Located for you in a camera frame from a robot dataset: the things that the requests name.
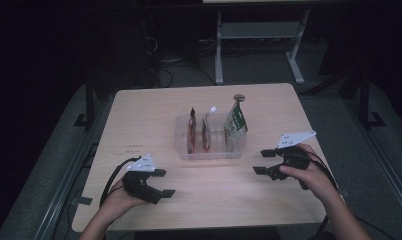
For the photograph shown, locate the red and black snack packet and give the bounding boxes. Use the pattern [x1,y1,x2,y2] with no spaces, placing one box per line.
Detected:
[187,106,199,155]

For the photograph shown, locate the hand-held gripper cable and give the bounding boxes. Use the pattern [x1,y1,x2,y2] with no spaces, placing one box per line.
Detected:
[99,156,142,208]
[302,151,340,240]

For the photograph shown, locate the right hand-held gripper cable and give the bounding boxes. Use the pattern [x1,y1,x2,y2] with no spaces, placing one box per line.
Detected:
[302,151,340,240]

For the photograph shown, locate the person's right hand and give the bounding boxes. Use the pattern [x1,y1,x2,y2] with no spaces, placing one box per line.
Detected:
[279,143,337,208]

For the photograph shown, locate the aluminium floor rail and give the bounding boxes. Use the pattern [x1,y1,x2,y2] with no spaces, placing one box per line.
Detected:
[33,99,107,240]
[342,96,402,214]

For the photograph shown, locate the white metal table frame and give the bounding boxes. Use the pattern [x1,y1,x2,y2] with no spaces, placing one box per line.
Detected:
[214,9,312,85]

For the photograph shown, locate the green snack packet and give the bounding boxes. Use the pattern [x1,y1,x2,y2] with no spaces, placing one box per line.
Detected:
[223,99,249,153]

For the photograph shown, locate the black metal stand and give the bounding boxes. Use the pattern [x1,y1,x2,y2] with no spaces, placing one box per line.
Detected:
[73,74,97,129]
[357,69,387,129]

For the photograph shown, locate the person's left hand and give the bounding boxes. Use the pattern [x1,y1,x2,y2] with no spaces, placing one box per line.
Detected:
[98,179,147,221]

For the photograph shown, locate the red-edged clear snack packet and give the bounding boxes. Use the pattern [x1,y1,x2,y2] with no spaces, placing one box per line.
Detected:
[201,105,219,154]

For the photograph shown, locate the left hand-held gripper cable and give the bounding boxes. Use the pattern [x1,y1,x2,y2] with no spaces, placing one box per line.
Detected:
[99,156,142,208]

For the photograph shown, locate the black floor cables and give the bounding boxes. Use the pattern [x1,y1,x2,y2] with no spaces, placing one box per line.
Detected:
[148,36,217,88]

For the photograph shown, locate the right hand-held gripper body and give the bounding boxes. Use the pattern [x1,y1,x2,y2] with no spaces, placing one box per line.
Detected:
[270,130,317,179]

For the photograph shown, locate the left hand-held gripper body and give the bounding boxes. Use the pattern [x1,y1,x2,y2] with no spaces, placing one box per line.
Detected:
[122,153,163,205]

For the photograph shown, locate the clear plastic slotted container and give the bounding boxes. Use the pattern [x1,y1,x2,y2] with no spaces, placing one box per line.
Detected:
[173,112,248,161]

